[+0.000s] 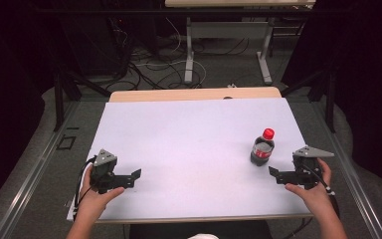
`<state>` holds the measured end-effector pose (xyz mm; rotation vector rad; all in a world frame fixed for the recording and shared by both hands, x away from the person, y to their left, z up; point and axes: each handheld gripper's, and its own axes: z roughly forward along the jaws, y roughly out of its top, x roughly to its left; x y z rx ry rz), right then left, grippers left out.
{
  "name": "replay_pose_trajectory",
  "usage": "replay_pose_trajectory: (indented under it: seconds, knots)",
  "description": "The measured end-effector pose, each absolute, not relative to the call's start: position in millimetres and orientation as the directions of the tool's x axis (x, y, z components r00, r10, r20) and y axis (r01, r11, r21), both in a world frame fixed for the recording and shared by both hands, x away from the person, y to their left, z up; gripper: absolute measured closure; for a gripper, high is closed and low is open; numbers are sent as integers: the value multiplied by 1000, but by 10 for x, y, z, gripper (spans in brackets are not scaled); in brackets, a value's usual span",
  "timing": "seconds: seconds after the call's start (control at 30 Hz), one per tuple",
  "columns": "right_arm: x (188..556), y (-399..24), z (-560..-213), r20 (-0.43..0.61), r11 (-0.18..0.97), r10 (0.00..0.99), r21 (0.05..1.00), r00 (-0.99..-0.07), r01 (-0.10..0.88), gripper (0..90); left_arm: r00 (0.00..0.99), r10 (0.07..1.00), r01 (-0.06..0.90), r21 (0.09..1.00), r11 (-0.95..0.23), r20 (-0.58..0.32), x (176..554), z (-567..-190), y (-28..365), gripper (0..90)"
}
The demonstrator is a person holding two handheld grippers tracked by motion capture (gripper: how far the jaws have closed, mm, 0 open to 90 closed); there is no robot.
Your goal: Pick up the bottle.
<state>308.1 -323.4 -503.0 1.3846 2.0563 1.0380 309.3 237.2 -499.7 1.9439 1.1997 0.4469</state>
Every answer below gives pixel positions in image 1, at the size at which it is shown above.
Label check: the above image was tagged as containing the white cloth patch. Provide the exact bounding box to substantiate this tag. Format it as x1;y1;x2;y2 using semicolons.
187;233;220;239

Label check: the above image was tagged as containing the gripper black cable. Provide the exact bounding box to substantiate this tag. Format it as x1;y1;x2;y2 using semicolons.
73;156;97;221
302;163;341;218

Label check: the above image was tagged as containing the dark curtain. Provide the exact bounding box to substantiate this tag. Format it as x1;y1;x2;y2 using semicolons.
281;0;382;191
0;0;63;218

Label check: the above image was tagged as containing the light wooden table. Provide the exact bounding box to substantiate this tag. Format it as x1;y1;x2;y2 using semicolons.
67;87;314;225

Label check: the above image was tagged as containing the person's dark clothing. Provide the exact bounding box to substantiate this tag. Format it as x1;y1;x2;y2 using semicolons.
128;220;274;239

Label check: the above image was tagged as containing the black horizontal frame bar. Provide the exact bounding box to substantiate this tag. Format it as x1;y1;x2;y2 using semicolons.
34;8;314;16

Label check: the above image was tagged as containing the person's left hand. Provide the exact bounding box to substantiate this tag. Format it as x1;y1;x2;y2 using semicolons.
75;164;126;222

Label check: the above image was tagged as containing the square floor hatch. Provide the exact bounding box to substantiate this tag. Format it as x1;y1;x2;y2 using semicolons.
56;134;78;151

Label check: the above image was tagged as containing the black metal stand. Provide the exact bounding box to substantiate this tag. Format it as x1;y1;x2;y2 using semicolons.
280;64;338;134
53;64;112;132

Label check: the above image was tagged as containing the dark equipment cabinet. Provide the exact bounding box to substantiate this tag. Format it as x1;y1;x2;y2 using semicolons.
59;14;131;77

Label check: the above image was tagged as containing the black cable under desk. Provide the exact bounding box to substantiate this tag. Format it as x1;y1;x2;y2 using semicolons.
192;37;251;57

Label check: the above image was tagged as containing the dark cola bottle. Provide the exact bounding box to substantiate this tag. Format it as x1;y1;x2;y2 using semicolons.
250;134;276;167

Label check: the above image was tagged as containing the aluminium floor rail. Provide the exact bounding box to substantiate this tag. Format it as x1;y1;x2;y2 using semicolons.
311;99;381;239
0;101;82;239

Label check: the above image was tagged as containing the white metal-legged desk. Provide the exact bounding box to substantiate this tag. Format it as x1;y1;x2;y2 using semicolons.
164;0;316;86

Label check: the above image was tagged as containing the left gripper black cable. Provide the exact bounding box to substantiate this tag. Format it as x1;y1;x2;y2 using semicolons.
73;156;97;221

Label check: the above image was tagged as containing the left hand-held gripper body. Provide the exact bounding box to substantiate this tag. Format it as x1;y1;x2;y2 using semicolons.
89;148;137;195

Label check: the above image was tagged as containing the white table mat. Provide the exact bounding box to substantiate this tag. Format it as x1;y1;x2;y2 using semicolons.
67;97;314;223

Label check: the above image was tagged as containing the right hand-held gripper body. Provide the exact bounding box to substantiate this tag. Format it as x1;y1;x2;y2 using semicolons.
289;145;335;191

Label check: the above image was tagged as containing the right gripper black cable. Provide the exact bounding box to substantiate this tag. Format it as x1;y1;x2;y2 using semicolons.
302;163;341;218

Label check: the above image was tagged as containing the person's right hand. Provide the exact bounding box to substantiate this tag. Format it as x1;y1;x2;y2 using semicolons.
285;158;338;217

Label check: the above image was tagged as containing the tangle of black floor cables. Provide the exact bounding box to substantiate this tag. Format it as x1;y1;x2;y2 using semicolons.
103;16;207;92

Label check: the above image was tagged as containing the white floor cable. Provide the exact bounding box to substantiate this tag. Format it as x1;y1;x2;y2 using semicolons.
134;17;208;90

